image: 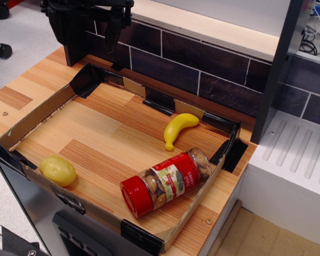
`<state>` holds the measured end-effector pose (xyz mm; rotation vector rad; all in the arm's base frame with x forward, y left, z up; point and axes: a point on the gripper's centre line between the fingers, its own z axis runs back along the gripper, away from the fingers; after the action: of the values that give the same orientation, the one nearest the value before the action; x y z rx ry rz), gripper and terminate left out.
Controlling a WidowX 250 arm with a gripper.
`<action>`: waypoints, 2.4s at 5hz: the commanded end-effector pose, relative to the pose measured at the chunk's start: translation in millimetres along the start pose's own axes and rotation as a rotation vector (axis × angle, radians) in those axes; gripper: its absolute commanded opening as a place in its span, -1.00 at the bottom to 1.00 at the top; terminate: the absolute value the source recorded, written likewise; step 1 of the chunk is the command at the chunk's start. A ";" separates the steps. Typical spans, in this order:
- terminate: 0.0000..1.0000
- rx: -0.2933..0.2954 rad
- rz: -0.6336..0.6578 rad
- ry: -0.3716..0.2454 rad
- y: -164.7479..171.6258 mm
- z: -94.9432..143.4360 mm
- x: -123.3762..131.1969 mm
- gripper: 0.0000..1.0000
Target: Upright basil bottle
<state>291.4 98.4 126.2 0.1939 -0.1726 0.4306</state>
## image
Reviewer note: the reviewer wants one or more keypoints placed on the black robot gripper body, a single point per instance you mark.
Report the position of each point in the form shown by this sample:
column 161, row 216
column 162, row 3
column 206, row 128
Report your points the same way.
column 90, row 10

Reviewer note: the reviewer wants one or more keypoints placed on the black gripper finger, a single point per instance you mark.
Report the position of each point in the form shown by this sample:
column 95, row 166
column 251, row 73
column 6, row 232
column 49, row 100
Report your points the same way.
column 67, row 29
column 113, row 30

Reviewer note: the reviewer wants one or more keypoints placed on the basil bottle with red cap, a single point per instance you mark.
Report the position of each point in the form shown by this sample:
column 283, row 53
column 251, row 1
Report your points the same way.
column 164, row 182

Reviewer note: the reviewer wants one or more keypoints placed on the cardboard fence with black tape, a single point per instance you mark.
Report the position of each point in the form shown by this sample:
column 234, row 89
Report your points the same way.
column 101, row 123

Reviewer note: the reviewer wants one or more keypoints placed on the black office chair wheel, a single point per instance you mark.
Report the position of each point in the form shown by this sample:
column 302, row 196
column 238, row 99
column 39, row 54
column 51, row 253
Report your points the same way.
column 5, row 51

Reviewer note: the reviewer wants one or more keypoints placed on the yellow toy banana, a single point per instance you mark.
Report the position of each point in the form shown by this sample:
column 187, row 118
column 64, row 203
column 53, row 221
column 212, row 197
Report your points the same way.
column 175, row 126

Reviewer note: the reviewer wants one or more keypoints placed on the yellow toy potato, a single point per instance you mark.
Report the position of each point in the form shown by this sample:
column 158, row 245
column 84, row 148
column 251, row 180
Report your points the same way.
column 58, row 170

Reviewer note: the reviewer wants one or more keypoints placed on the black toy oven front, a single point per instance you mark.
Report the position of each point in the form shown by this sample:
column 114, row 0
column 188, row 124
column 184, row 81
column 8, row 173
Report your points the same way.
column 76, row 238

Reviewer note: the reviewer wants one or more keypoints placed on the white toy sink drainboard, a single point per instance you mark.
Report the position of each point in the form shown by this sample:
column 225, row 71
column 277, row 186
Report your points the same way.
column 282, row 179

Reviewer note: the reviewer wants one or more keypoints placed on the dark grey vertical post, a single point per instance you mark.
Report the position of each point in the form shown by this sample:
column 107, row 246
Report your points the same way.
column 287, row 47

